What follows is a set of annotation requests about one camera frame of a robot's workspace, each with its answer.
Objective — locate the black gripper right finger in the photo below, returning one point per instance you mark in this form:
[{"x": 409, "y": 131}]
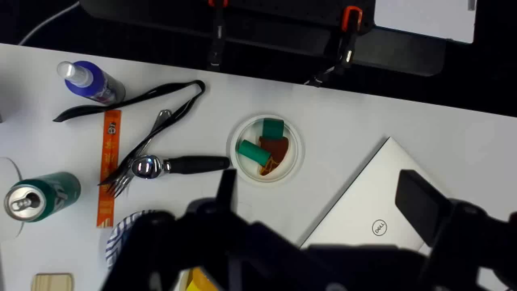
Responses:
[{"x": 422, "y": 203}]

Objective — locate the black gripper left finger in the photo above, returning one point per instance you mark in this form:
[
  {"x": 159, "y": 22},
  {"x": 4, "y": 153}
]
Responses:
[{"x": 227, "y": 186}]

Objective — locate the black handled metal spoon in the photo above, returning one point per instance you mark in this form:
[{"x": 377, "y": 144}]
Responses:
[{"x": 151, "y": 166}]

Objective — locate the silver laptop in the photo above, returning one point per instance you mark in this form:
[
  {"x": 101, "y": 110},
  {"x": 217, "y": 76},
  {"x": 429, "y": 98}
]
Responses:
[{"x": 366, "y": 213}]

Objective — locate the white plate with blocks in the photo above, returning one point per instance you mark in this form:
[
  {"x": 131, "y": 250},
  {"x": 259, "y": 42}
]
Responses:
[{"x": 266, "y": 149}]

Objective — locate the metal fork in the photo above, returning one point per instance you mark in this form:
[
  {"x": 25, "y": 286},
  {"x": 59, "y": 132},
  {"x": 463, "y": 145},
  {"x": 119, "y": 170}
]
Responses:
[{"x": 122, "y": 176}]

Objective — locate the blue patterned white bowl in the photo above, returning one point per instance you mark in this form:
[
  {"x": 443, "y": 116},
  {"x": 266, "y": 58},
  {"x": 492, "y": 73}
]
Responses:
[{"x": 119, "y": 236}]

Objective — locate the orange ruler strip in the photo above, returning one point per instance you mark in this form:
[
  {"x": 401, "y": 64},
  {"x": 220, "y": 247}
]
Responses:
[{"x": 109, "y": 163}]

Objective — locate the left orange black clamp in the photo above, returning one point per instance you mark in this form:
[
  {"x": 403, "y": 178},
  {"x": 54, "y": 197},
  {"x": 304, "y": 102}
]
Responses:
[{"x": 219, "y": 32}]

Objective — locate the orange black clamp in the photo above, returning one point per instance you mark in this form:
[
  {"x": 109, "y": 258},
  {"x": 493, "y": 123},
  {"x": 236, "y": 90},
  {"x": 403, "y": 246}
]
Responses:
[
  {"x": 219, "y": 32},
  {"x": 351, "y": 24}
]

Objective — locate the blue white spray bottle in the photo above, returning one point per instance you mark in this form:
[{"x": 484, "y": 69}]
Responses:
[{"x": 89, "y": 81}]

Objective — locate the green soda can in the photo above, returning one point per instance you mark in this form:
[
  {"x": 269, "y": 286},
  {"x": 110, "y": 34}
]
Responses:
[{"x": 39, "y": 197}]

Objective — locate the small wooden block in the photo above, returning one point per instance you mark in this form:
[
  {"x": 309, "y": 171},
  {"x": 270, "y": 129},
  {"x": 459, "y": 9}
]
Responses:
[{"x": 52, "y": 281}]

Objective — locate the right orange black clamp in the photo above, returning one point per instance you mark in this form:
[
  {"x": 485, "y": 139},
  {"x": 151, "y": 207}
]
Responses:
[{"x": 351, "y": 24}]

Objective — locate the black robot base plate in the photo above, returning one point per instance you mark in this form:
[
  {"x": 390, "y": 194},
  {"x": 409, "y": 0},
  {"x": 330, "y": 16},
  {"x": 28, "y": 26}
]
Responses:
[{"x": 293, "y": 26}]

